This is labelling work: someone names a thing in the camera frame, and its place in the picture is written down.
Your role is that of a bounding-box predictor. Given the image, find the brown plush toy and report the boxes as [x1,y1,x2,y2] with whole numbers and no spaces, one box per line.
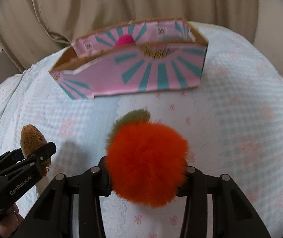
[19,124,52,176]

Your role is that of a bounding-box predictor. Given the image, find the orange pom-pom ball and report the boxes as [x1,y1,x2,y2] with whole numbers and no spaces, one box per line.
[105,109,189,208]

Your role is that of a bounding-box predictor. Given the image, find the magenta fabric pouch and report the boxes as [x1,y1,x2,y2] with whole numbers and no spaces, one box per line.
[115,35,136,48]

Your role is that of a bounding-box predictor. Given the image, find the person's left hand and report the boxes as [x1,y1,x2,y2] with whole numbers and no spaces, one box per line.
[0,204,24,238]

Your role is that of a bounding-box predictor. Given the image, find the light blue checkered blanket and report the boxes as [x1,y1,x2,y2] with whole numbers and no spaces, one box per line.
[0,24,283,237]

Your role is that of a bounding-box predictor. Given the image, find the beige curtain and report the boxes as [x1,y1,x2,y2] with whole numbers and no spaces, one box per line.
[0,0,258,70]

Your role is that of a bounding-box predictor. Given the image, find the pink teal cardboard box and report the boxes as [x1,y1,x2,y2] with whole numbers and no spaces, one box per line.
[50,18,208,99]

